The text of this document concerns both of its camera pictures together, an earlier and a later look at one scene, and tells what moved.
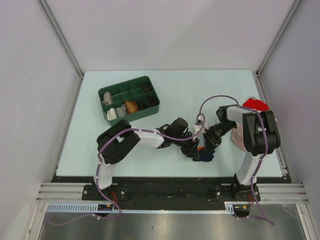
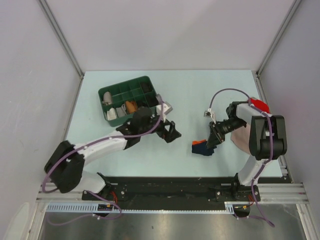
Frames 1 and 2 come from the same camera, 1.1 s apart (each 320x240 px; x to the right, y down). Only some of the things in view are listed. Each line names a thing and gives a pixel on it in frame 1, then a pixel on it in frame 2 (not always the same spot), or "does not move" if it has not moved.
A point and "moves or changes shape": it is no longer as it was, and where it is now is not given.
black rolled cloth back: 146,87 does not move
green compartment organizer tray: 124,100 does not move
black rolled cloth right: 152,99 does not move
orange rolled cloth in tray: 131,107 does not move
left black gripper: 190,150 → 168,136
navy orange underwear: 202,156 moves or changes shape
